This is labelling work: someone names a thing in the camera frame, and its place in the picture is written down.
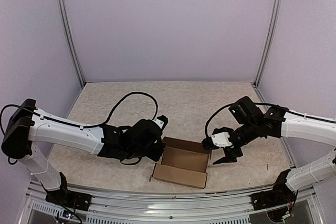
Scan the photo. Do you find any brown cardboard box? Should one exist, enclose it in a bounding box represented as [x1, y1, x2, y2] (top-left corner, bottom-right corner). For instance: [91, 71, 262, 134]
[152, 137, 212, 189]

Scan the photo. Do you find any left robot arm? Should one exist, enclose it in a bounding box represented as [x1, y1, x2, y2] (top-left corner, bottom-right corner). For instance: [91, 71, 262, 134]
[1, 99, 168, 206]

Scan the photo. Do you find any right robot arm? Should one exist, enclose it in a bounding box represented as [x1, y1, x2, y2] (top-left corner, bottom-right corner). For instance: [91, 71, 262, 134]
[202, 96, 335, 205]

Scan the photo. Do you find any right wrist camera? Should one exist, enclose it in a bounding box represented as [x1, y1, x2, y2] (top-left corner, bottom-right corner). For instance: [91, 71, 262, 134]
[202, 127, 233, 150]

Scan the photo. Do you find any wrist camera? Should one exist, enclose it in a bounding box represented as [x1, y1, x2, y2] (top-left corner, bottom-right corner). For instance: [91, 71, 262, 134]
[202, 127, 233, 150]
[153, 115, 169, 131]

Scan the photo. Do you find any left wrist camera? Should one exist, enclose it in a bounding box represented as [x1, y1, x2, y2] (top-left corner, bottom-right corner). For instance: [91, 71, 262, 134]
[153, 115, 169, 131]

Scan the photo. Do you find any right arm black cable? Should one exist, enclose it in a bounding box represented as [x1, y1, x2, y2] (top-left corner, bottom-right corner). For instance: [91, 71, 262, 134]
[204, 102, 336, 143]

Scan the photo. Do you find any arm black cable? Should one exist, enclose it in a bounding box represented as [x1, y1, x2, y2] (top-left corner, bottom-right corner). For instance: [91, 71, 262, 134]
[204, 102, 336, 143]
[0, 91, 160, 164]

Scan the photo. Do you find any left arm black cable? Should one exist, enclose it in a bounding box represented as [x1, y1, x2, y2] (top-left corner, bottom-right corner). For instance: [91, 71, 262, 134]
[0, 91, 160, 164]

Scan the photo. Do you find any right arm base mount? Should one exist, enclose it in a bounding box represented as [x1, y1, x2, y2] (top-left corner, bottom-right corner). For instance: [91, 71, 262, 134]
[250, 189, 297, 211]

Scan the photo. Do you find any front aluminium rail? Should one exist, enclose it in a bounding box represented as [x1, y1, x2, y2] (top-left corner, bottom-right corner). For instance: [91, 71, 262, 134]
[16, 181, 325, 223]

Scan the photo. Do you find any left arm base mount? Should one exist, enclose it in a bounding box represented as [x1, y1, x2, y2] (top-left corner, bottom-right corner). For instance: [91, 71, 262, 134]
[46, 191, 92, 211]

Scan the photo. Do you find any right aluminium frame post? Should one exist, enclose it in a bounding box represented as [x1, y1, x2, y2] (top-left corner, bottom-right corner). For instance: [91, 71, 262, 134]
[253, 0, 281, 89]

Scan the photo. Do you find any aluminium frame post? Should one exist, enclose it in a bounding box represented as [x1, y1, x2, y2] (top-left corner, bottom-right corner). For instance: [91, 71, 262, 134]
[57, 0, 86, 89]
[253, 0, 281, 89]

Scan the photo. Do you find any left aluminium frame post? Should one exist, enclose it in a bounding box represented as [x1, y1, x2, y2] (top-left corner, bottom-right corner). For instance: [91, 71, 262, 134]
[57, 0, 86, 89]

